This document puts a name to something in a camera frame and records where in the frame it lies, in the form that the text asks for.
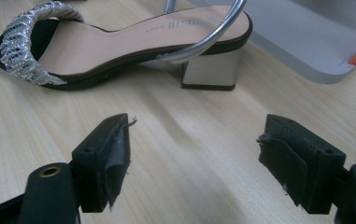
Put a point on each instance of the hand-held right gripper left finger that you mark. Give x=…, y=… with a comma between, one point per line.
x=99, y=168

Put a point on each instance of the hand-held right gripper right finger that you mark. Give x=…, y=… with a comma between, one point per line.
x=303, y=165

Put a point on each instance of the silver block-heel sandal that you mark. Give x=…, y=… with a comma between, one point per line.
x=110, y=46

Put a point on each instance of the grey tray with orange strip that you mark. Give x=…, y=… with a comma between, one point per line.
x=316, y=34

